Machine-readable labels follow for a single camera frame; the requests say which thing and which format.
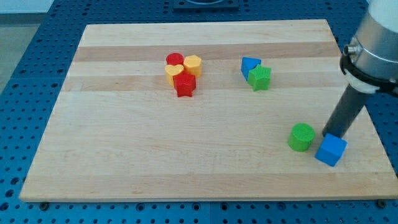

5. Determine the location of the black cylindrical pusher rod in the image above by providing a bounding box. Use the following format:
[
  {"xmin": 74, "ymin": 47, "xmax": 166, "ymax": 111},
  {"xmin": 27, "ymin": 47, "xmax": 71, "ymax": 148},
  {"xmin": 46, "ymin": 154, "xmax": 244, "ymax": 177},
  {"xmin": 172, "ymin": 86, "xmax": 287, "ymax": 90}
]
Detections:
[{"xmin": 322, "ymin": 85, "xmax": 371, "ymax": 138}]

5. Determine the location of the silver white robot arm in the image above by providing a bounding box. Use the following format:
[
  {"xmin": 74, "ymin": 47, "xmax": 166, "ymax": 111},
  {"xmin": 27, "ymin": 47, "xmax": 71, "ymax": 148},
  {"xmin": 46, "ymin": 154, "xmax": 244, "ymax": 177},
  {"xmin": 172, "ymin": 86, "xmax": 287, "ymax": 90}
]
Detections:
[{"xmin": 322, "ymin": 0, "xmax": 397, "ymax": 138}]

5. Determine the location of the blue cube block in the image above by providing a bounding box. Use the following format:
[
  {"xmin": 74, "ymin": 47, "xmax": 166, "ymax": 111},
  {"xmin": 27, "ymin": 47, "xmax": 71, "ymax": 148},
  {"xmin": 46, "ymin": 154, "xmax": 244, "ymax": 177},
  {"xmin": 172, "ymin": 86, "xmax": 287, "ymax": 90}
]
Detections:
[{"xmin": 315, "ymin": 133, "xmax": 348, "ymax": 167}]

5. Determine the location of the green cylinder block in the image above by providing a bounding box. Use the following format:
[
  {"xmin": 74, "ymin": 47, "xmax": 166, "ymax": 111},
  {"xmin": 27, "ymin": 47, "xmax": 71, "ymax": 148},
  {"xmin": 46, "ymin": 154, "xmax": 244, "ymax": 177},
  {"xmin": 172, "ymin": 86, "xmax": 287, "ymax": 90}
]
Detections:
[{"xmin": 288, "ymin": 123, "xmax": 315, "ymax": 152}]

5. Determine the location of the green star block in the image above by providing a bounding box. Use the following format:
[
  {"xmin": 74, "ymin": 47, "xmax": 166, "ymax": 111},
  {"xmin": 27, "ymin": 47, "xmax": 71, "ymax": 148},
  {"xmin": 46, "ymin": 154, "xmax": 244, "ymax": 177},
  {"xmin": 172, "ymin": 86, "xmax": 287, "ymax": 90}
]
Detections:
[{"xmin": 248, "ymin": 65, "xmax": 272, "ymax": 91}]

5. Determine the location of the blue triangle block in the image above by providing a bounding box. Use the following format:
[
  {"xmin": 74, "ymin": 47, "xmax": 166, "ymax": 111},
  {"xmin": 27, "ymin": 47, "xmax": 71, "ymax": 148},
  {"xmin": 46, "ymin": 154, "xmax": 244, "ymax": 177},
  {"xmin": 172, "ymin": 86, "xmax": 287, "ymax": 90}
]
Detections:
[{"xmin": 241, "ymin": 57, "xmax": 262, "ymax": 80}]

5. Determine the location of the wooden board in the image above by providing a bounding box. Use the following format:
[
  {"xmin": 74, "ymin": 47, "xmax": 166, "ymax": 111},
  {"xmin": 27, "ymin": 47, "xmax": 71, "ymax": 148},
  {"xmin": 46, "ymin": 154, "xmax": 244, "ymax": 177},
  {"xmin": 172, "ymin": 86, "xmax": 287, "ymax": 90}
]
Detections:
[{"xmin": 19, "ymin": 19, "xmax": 397, "ymax": 202}]

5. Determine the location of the yellow hexagon block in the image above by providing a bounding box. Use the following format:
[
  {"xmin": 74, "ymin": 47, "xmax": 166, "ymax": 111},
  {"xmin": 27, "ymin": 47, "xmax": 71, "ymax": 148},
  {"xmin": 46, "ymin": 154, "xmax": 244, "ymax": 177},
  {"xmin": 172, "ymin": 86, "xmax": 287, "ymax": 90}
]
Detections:
[{"xmin": 183, "ymin": 55, "xmax": 202, "ymax": 78}]

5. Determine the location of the red star block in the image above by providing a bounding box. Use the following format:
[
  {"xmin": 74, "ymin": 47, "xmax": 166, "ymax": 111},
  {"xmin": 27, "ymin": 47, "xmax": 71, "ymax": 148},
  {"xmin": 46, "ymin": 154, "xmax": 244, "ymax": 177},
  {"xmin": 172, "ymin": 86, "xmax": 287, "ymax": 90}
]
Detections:
[{"xmin": 173, "ymin": 72, "xmax": 196, "ymax": 97}]

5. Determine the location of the yellow heart block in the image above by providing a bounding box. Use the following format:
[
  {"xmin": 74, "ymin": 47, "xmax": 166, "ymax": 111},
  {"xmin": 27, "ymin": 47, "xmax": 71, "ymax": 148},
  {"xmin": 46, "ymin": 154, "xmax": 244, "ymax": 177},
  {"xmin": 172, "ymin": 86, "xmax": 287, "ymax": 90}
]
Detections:
[{"xmin": 165, "ymin": 64, "xmax": 185, "ymax": 86}]

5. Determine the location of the red cylinder block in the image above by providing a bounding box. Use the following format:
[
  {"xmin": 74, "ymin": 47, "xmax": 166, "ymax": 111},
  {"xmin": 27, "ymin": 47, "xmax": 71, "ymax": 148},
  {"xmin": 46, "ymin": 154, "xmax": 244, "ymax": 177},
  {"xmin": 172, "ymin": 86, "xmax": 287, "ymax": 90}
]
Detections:
[{"xmin": 166, "ymin": 52, "xmax": 184, "ymax": 65}]

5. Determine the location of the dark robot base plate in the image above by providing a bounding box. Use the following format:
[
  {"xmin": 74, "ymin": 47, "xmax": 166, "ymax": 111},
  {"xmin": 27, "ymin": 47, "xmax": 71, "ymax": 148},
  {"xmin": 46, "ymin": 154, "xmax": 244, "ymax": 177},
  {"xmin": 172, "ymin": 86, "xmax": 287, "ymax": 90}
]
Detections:
[{"xmin": 172, "ymin": 0, "xmax": 239, "ymax": 11}]

